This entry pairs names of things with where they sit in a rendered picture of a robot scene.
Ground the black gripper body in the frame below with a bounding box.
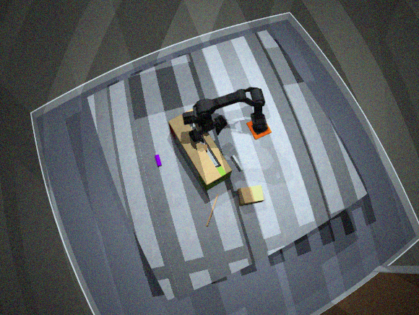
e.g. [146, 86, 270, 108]
[189, 116, 227, 142]

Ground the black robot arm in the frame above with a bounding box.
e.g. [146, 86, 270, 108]
[183, 87, 268, 135]

